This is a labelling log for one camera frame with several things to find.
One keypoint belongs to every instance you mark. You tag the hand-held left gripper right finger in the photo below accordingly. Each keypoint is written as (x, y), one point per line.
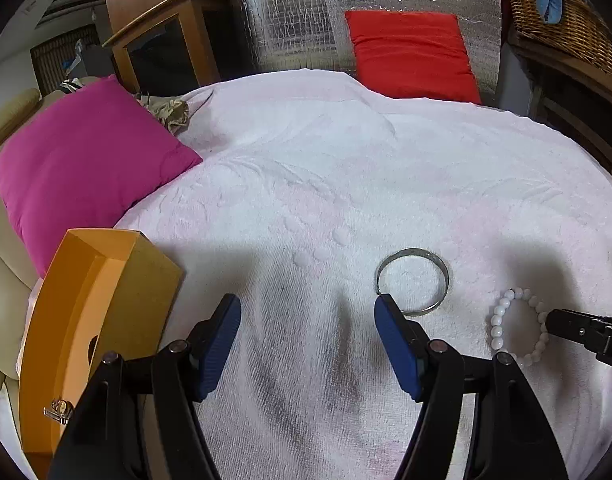
(398, 350)

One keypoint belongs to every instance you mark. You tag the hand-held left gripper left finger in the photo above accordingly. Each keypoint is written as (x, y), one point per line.
(218, 345)

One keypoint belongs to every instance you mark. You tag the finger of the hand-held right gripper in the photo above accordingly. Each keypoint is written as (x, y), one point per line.
(571, 325)

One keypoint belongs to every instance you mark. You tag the silver bangle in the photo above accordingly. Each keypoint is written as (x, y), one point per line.
(438, 267)

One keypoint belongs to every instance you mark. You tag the orange cardboard box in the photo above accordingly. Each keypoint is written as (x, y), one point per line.
(111, 280)

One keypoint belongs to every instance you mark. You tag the pale pink white blanket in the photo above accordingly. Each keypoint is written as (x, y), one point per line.
(336, 170)

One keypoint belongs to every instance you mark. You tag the magenta pillow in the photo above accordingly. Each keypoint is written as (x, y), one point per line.
(86, 160)

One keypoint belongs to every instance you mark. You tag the wooden shelf unit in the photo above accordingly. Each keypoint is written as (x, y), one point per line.
(576, 95)

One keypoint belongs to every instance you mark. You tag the beige leather sofa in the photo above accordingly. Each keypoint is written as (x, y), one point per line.
(6, 240)

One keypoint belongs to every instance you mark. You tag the crumpled beige cloth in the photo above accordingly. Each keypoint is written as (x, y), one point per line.
(168, 110)

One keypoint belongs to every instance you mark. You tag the wicker basket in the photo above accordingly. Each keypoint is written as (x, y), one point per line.
(571, 35)

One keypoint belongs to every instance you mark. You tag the red cushion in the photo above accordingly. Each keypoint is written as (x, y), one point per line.
(411, 55)

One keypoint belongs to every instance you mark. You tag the striped cloth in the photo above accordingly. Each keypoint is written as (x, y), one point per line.
(70, 86)

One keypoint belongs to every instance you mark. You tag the dark woven cabinet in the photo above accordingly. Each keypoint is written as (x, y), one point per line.
(56, 60)

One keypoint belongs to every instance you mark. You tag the silver foil insulation mat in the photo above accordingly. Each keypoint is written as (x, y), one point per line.
(291, 15)

